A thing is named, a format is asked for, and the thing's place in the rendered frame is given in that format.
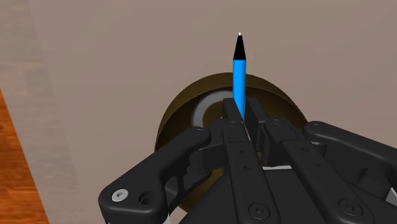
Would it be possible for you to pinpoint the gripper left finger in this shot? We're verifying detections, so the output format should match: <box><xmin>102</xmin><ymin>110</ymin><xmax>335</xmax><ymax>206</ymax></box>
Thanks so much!
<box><xmin>98</xmin><ymin>97</ymin><xmax>281</xmax><ymax>224</ymax></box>

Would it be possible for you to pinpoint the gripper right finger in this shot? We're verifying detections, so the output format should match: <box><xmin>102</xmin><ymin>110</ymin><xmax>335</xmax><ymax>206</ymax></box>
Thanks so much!
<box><xmin>244</xmin><ymin>97</ymin><xmax>397</xmax><ymax>224</ymax></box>

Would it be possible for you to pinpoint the blue pen with black tip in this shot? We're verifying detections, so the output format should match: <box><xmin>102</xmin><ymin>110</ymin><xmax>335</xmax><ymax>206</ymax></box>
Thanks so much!
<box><xmin>232</xmin><ymin>32</ymin><xmax>247</xmax><ymax>122</ymax></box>

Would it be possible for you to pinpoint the brown bowl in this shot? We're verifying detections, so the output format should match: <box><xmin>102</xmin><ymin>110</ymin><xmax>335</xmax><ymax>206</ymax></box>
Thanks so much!
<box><xmin>154</xmin><ymin>72</ymin><xmax>309</xmax><ymax>214</ymax></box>

